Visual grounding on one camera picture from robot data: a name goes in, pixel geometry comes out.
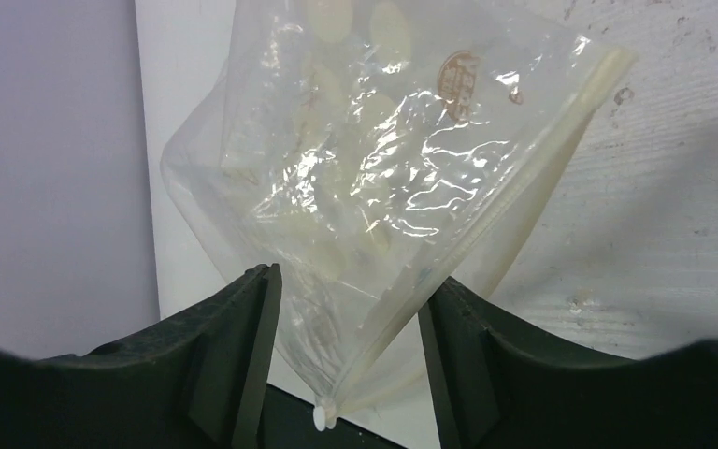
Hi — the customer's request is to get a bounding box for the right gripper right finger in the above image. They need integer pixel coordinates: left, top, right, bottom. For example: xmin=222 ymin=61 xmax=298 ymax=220
xmin=418 ymin=279 xmax=718 ymax=448

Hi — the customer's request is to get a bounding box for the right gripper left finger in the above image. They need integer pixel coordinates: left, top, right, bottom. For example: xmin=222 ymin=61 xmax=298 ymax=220
xmin=0 ymin=265 xmax=282 ymax=448

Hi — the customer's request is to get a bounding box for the clear zip top bag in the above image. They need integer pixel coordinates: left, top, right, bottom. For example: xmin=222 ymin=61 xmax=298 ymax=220
xmin=161 ymin=1 xmax=636 ymax=431

